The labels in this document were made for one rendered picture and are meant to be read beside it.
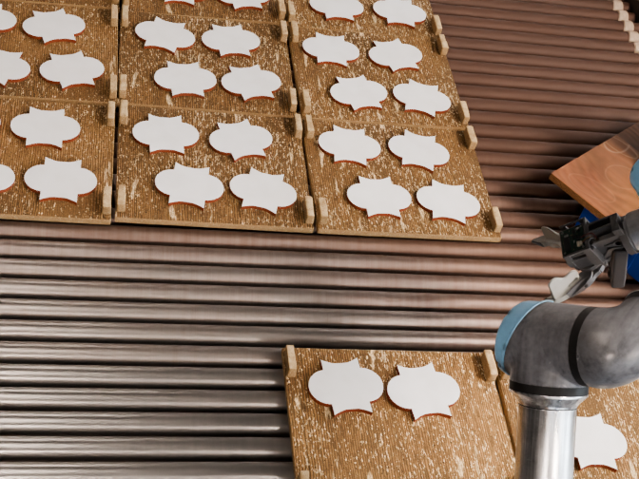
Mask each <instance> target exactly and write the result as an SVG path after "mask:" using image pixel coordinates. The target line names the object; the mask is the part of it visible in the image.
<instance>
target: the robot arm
mask: <svg viewBox="0 0 639 479"><path fill-rule="evenodd" d="M576 222H579V223H580V224H579V225H576V226H574V227H572V228H569V229H568V228H567V227H566V226H568V225H571V224H574V223H576ZM559 229H560V230H561V232H560V233H556V232H555V231H553V230H551V228H549V227H546V226H543V227H541V230H542V232H543V234H544V236H540V237H538V238H535V239H533V240H532V243H535V244H537V245H539V246H542V247H546V246H550V247H552V248H556V247H559V248H561V249H562V256H563V259H564V260H565V261H566V263H567V264H568V265H569V266H570V267H571V268H572V267H574V268H575V269H576V270H577V271H580V270H581V271H582V272H581V273H579V274H578V273H577V271H576V270H571V271H569V272H568V273H567V274H566V275H565V276H564V277H562V278H553V279H551V280H550V282H549V284H548V287H549V289H550V292H551V294H552V295H551V296H550V297H546V298H545V300H542V301H531V300H529V301H523V302H520V303H518V304H517V305H515V306H514V307H512V309H511V310H510V311H509V312H508V314H507V315H506V316H505V317H504V318H503V320H502V322H501V324H500V326H499V329H498V331H497V335H496V339H495V344H494V355H495V360H496V361H497V362H498V363H497V366H498V367H499V369H500V370H501V371H502V372H503V373H505V374H507V375H509V376H510V382H509V390H510V392H511V393H512V394H513V395H514V396H515V398H516V399H517V401H518V415H517V431H516V448H515V464H514V479H573V466H574V450H575V434H576V416H577V407H578V406H579V404H580V403H582V402H583V401H584V400H585V399H586V398H587V397H589V387H591V388H595V389H612V388H617V387H621V386H624V385H627V384H629V383H631V382H633V381H635V380H637V379H639V290H635V291H633V292H631V293H629V294H628V295H627V296H626V297H625V299H624V301H623V302H622V303H621V304H619V305H617V306H614V307H594V306H585V305H575V304H567V303H560V302H562V301H564V300H566V299H568V298H570V297H574V296H576V295H578V294H579V293H581V292H583V291H585V290H586V289H587V288H589V287H590V286H591V285H592V284H593V282H594V281H595V279H596V278H597V277H598V276H599V275H600V274H601V273H602V272H603V271H604V269H605V267H607V266H609V265H608V262H610V266H609V268H608V271H607V274H608V277H609V279H610V283H611V287H612V288H623V287H625V282H626V277H627V275H628V270H627V264H628V255H629V254H630V255H634V254H637V253H639V208H638V209H636V210H633V211H630V212H628V213H627V214H626V216H622V217H620V216H619V215H618V214H617V213H614V214H611V215H609V216H606V217H604V218H602V219H599V220H595V221H592V222H589V221H588V220H587V219H586V218H585V217H583V218H581V219H578V220H574V221H571V222H569V223H566V224H564V225H561V226H559Z"/></svg>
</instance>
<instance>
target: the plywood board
mask: <svg viewBox="0 0 639 479"><path fill-rule="evenodd" d="M638 160H639V122H638V123H636V124H634V125H632V126H630V127H629V128H627V129H625V130H623V131H622V132H620V133H618V134H617V135H615V136H613V137H612V138H610V139H608V140H607V141H605V142H603V143H601V144H599V145H598V146H596V147H595V148H593V149H592V150H590V151H588V152H586V153H585V154H583V155H581V156H580V157H578V158H576V159H575V160H573V161H571V162H569V163H567V164H565V165H564V166H562V167H560V168H559V169H557V170H555V171H553V172H552V173H551V175H550V177H549V179H550V180H551V181H552V182H554V183H555V184H556V185H557V186H559V187H560V188H561V189H562V190H564V191H565V192H566V193H567V194H568V195H570V196H571V197H572V198H573V199H575V200H576V201H577V202H579V203H580V204H581V205H582V206H584V207H585V208H586V209H587V210H589V211H590V212H591V213H592V214H593V215H594V216H595V217H596V218H598V219H602V218H604V217H606V216H609V215H611V214H614V213H617V214H618V215H619V216H620V217H622V216H626V214H627V213H628V212H630V211H633V210H636V209H638V208H639V197H638V195H637V193H636V191H635V189H634V188H633V187H632V185H631V183H630V180H629V174H630V171H631V169H632V167H633V166H634V164H635V163H636V162H637V161H638Z"/></svg>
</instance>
